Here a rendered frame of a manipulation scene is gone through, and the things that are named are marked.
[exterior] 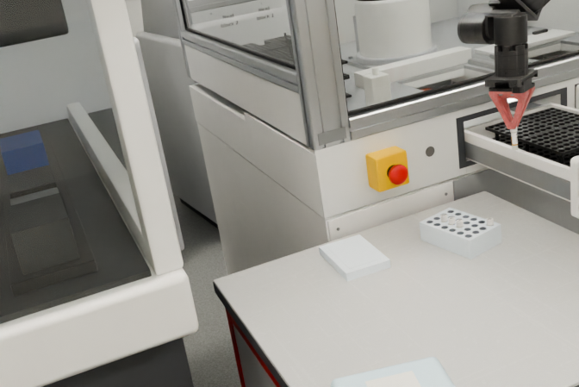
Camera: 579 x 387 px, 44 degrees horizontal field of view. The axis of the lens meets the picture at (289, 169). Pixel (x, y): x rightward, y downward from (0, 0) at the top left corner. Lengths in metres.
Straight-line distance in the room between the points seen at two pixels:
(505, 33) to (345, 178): 0.41
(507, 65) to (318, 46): 0.34
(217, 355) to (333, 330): 1.40
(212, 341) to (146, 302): 1.53
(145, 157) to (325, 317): 0.40
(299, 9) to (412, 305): 0.55
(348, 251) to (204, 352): 1.30
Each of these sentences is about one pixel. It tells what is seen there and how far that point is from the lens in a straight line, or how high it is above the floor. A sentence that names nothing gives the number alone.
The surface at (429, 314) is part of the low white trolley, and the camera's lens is 1.16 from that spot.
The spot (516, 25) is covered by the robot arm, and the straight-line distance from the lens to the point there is 1.31.
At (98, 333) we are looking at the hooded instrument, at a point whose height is 0.86.
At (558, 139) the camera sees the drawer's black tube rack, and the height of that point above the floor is 0.90.
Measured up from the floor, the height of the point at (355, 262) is 0.78.
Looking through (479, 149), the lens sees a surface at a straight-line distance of 1.51.
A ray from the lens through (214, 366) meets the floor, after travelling 2.48.
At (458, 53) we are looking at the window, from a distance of 1.52.
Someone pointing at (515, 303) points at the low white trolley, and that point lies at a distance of 1.19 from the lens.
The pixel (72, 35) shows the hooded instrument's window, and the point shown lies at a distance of 0.97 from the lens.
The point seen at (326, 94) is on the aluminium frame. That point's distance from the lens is 1.35.
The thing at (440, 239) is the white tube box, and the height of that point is 0.78.
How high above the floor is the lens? 1.39
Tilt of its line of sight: 20 degrees down
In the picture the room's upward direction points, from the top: 9 degrees counter-clockwise
